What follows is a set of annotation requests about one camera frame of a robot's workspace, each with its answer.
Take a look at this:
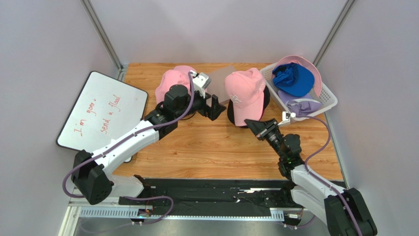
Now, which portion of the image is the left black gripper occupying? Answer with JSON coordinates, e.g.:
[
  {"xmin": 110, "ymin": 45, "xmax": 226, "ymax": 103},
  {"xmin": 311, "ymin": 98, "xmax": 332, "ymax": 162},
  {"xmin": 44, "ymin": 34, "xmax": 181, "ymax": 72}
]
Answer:
[{"xmin": 176, "ymin": 87, "xmax": 226, "ymax": 120}]

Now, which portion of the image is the black NY baseball cap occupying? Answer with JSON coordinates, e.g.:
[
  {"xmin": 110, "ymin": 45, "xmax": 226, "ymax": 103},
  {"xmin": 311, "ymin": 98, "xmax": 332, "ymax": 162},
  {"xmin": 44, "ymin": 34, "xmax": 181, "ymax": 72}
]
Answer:
[{"xmin": 227, "ymin": 87, "xmax": 270, "ymax": 125}]

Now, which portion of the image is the pink baseball cap white logo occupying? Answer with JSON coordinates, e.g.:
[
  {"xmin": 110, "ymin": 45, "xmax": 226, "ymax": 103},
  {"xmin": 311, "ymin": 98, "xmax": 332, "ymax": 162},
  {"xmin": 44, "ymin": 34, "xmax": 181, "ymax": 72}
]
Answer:
[{"xmin": 224, "ymin": 67, "xmax": 266, "ymax": 127}]

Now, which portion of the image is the lavender baseball cap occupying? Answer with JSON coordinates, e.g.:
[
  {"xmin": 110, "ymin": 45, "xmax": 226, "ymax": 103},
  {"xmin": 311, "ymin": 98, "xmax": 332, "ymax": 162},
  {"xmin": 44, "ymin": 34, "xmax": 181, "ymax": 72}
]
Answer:
[{"xmin": 278, "ymin": 89, "xmax": 323, "ymax": 116}]

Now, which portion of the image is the pink bucket hat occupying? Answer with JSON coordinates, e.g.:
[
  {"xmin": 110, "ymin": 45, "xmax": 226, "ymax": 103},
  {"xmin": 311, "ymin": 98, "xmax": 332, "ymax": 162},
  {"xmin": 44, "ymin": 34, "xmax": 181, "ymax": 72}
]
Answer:
[{"xmin": 155, "ymin": 65, "xmax": 196, "ymax": 104}]

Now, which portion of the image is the blue hat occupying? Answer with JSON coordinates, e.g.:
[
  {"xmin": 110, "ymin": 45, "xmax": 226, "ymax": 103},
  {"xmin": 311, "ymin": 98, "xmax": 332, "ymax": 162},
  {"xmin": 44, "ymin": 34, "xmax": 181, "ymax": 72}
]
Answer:
[{"xmin": 272, "ymin": 62, "xmax": 315, "ymax": 97}]

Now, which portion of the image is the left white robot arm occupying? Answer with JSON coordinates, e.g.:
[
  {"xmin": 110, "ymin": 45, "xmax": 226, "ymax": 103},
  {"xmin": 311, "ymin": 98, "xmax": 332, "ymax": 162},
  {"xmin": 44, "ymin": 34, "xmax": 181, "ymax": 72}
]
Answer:
[{"xmin": 62, "ymin": 85, "xmax": 226, "ymax": 205}]

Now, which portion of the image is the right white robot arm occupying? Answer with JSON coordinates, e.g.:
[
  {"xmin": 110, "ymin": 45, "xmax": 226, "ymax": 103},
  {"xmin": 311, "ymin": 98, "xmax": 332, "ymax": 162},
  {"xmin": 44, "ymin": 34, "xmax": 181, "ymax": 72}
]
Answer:
[{"xmin": 245, "ymin": 119, "xmax": 378, "ymax": 236}]

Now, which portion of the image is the grey flat board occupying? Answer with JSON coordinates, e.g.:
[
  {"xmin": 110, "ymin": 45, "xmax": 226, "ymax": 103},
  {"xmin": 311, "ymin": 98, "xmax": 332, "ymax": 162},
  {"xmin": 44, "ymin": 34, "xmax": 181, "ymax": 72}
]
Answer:
[{"xmin": 207, "ymin": 65, "xmax": 236, "ymax": 105}]

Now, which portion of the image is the light pink cap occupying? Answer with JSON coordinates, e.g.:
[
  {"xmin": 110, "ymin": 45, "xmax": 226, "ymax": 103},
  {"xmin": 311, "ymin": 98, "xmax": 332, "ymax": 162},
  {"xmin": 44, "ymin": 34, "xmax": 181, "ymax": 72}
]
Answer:
[{"xmin": 276, "ymin": 55, "xmax": 323, "ymax": 97}]

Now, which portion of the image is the white plastic basket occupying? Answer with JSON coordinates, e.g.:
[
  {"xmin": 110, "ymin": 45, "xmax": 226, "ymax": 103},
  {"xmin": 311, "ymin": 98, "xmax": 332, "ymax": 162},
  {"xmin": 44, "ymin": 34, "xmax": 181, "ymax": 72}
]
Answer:
[{"xmin": 260, "ymin": 62, "xmax": 338, "ymax": 122}]

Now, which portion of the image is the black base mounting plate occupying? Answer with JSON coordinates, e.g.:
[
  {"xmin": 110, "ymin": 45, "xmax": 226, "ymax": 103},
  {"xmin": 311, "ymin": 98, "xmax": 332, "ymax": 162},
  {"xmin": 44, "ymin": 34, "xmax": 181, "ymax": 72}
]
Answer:
[{"xmin": 118, "ymin": 178, "xmax": 302, "ymax": 217}]

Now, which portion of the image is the white whiteboard with red writing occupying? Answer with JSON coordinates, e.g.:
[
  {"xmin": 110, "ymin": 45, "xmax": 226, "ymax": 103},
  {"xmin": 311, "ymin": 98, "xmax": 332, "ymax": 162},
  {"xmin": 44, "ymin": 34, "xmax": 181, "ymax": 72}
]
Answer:
[{"xmin": 56, "ymin": 71, "xmax": 149, "ymax": 152}]

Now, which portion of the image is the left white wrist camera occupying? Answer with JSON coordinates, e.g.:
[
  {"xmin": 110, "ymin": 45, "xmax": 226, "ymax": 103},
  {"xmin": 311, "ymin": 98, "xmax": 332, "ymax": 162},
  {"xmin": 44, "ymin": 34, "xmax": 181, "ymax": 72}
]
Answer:
[{"xmin": 188, "ymin": 70, "xmax": 211, "ymax": 98}]

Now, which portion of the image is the right corner aluminium post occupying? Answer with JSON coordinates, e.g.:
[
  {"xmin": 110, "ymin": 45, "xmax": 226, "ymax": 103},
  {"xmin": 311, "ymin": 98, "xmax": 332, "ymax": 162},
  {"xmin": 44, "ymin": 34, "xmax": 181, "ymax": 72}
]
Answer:
[{"xmin": 313, "ymin": 0, "xmax": 357, "ymax": 66}]

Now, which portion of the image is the corner aluminium post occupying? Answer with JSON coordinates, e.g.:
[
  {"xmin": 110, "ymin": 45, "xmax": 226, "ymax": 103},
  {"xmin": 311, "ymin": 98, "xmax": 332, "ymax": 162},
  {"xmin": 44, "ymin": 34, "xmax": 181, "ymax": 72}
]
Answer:
[
  {"xmin": 80, "ymin": 0, "xmax": 124, "ymax": 71},
  {"xmin": 313, "ymin": 0, "xmax": 357, "ymax": 66}
]

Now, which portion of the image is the left corner aluminium post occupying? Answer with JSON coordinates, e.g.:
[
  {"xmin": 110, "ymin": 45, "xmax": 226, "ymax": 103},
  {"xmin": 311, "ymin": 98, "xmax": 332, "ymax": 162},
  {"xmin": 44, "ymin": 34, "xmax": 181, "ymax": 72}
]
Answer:
[{"xmin": 80, "ymin": 0, "xmax": 124, "ymax": 71}]

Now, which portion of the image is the aluminium frame rail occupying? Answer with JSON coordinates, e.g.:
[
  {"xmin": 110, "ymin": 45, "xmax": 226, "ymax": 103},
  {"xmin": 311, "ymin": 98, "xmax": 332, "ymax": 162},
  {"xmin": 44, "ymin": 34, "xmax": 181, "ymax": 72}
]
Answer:
[{"xmin": 58, "ymin": 184, "xmax": 374, "ymax": 236}]

